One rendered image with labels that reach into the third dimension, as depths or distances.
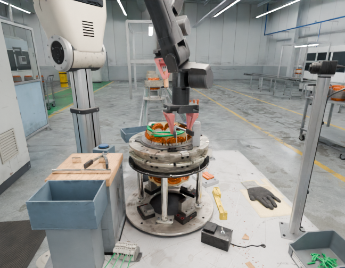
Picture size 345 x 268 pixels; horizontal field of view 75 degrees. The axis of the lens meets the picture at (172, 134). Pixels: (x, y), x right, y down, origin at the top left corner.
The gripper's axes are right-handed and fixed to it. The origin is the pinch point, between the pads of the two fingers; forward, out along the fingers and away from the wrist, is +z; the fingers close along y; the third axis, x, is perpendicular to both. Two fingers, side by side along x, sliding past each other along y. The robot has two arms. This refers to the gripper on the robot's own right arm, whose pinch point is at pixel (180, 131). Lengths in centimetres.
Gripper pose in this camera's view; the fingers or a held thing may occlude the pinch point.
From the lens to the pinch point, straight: 75.7
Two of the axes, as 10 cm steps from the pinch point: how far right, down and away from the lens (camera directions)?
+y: 9.5, -0.8, 3.0
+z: -0.1, 9.6, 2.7
